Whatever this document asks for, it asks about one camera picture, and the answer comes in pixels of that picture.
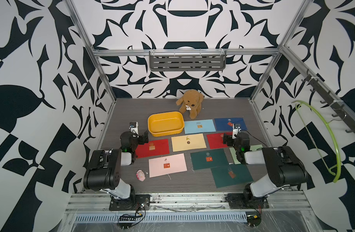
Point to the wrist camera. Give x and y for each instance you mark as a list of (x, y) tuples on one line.
[(236, 130), (133, 126)]

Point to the yellow plastic storage box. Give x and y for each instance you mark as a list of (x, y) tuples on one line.
[(164, 124)]

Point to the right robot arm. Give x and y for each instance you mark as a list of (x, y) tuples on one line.
[(284, 169)]

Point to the brown plush dog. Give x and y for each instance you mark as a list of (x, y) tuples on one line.
[(191, 101)]

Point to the small pink toy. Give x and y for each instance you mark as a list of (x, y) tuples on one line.
[(140, 175)]

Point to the light blue envelope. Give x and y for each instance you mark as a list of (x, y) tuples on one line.
[(199, 126)]

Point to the pink envelope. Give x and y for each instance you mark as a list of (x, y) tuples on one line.
[(167, 165)]

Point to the green plastic hanger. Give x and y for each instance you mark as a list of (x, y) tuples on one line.
[(322, 149)]

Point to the black wall hook rail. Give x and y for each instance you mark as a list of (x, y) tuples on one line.
[(342, 112)]

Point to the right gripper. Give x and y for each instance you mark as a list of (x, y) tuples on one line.
[(229, 139)]

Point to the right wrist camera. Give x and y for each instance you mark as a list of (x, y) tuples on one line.
[(236, 130)]

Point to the red envelope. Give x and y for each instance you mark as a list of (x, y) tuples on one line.
[(153, 148), (216, 141)]

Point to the light green envelope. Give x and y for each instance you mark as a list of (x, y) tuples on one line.
[(233, 154)]

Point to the grey metal wall shelf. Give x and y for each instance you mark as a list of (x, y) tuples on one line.
[(184, 60)]

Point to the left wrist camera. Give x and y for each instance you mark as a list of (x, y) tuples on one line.
[(133, 126)]

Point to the dark green envelope lower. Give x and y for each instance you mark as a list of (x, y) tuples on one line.
[(230, 175)]

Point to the dark green envelope upper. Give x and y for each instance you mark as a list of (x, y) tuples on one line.
[(209, 159)]

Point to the dark green envelope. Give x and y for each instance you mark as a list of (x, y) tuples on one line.
[(209, 159), (230, 175)]

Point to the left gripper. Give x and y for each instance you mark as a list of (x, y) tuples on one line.
[(142, 137)]

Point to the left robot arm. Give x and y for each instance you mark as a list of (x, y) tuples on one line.
[(103, 173)]

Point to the dark blue envelope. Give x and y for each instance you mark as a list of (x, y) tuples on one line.
[(226, 124)]

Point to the yellow envelope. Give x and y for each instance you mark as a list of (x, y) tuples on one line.
[(188, 142)]

